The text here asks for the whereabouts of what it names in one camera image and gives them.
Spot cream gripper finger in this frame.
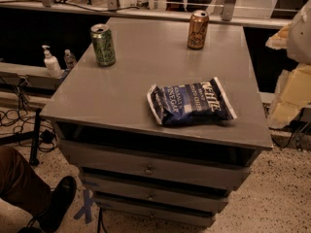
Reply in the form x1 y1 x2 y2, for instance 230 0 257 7
267 63 311 127
265 24 290 50

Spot orange soda can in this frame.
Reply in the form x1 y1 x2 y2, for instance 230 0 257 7
188 10 209 50

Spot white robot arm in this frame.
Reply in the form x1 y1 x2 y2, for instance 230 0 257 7
265 0 311 129

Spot blue chip bag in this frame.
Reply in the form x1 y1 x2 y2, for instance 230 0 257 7
147 77 237 125

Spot green soda can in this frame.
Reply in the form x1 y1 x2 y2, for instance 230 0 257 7
90 23 116 66

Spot grey drawer cabinet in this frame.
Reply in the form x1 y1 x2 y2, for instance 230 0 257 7
42 18 272 226

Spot small clear bottle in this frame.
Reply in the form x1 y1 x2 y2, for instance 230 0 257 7
64 50 77 70

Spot white pump bottle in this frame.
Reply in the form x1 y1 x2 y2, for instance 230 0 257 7
42 45 61 78

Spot black shoe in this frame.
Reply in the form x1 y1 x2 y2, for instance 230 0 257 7
37 176 77 233

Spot brown trouser leg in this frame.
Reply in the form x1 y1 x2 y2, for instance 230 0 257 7
0 146 52 216

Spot black floor cables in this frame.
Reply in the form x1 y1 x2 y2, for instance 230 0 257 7
0 76 59 153

